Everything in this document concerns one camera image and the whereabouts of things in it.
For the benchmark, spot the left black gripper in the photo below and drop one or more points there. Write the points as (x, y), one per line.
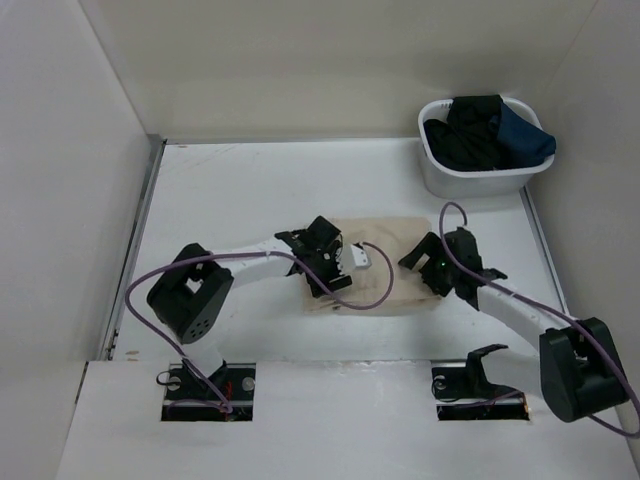
(335, 279)

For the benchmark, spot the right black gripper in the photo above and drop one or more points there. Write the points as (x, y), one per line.
(431, 246)

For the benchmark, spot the beige trousers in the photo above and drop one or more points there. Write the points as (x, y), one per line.
(396, 236)

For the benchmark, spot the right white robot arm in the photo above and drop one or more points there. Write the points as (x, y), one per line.
(576, 368)

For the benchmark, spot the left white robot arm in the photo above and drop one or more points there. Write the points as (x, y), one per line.
(189, 299)

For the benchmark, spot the white laundry basket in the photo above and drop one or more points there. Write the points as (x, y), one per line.
(450, 184)

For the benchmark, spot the black garment in basket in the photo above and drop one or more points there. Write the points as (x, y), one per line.
(467, 140)

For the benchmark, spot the navy blue garment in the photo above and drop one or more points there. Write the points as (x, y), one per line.
(521, 144)

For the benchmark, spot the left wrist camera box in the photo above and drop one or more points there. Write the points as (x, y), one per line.
(351, 258)

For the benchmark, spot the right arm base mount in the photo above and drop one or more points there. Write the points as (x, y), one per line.
(463, 392)

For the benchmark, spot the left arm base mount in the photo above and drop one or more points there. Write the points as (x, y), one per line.
(187, 398)

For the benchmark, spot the aluminium table edge rail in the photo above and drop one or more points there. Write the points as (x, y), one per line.
(115, 311)

